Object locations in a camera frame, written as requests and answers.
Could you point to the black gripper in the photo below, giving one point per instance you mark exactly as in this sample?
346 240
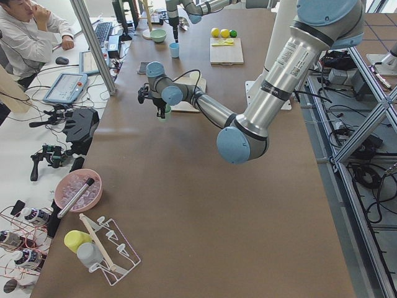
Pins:
158 103
175 24

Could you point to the green cup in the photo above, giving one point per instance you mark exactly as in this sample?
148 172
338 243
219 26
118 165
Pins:
167 114

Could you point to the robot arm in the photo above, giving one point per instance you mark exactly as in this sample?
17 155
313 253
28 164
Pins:
193 10
317 26

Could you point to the cream rabbit tray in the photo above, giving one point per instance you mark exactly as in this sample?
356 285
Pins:
186 106

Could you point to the green bowl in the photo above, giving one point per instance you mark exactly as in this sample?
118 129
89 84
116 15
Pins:
158 35

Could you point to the blue cup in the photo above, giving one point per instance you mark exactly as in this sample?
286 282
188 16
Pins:
174 50

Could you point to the wooden stand with base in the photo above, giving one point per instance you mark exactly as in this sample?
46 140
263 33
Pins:
146 34

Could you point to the upper whole lemon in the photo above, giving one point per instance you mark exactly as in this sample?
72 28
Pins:
215 32

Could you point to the whole lemon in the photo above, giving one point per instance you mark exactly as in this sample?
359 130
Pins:
215 32
224 33

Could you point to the grey folded cloth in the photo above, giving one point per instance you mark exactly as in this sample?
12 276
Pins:
142 68

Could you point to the lower whole lemon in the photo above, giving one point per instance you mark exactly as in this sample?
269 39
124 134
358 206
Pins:
224 33

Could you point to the yellow plastic knife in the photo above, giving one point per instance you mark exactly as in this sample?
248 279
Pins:
221 44

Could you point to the wooden cutting board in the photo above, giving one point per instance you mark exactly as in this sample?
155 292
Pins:
226 55

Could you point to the green lime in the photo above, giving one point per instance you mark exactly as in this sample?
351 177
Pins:
233 33

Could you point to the black keyboard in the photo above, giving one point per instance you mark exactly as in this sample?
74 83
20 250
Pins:
102 32

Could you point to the black plastic stand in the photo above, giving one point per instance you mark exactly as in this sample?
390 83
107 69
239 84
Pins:
79 129

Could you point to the blue teach pendant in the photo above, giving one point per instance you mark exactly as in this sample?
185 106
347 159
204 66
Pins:
66 88

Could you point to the black computer mouse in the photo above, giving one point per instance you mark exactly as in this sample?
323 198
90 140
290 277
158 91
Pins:
61 60

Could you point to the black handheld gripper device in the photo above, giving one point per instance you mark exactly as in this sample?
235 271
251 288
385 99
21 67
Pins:
54 155

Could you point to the pink bowl with ice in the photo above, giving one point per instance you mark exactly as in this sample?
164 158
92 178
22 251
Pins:
72 183

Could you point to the seated person white shirt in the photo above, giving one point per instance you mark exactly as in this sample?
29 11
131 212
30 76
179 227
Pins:
28 31

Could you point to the yellow cup on rack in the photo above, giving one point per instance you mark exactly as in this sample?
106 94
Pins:
75 238

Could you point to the grey cup on rack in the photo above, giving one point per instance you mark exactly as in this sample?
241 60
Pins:
89 254

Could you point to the aluminium frame post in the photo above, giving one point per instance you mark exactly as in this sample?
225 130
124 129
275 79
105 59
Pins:
83 18

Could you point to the metal scoop black handle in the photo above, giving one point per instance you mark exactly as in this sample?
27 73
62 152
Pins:
75 198

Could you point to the white wire cup rack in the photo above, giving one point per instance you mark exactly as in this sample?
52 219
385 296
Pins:
119 256

